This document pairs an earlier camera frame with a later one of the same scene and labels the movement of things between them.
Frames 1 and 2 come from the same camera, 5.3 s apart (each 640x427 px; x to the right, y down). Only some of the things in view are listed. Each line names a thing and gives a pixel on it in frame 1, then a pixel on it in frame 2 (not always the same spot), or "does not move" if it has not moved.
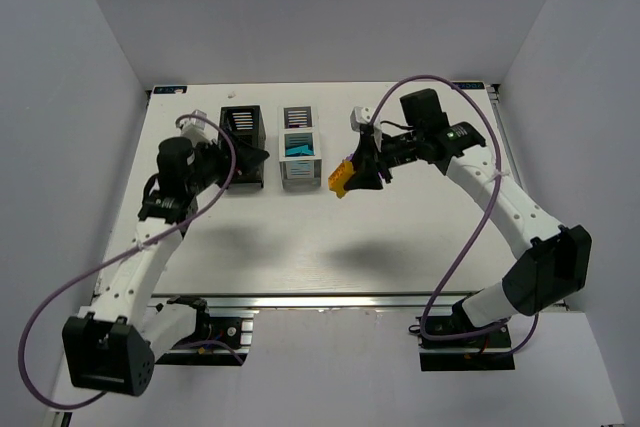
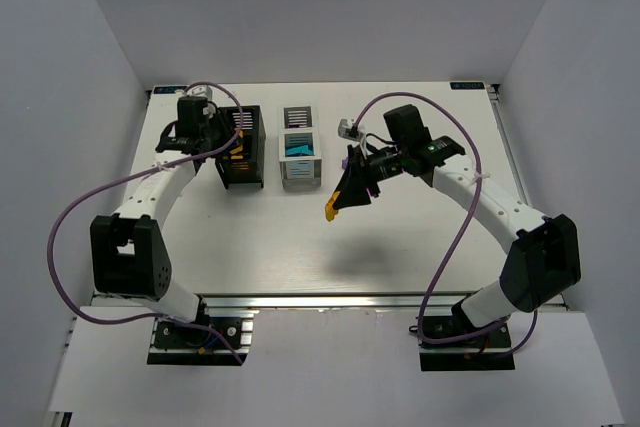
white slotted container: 299,125 does not move
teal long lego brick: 299,150 does not move
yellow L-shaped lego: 340,176 → 330,209
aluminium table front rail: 312,300 does not move
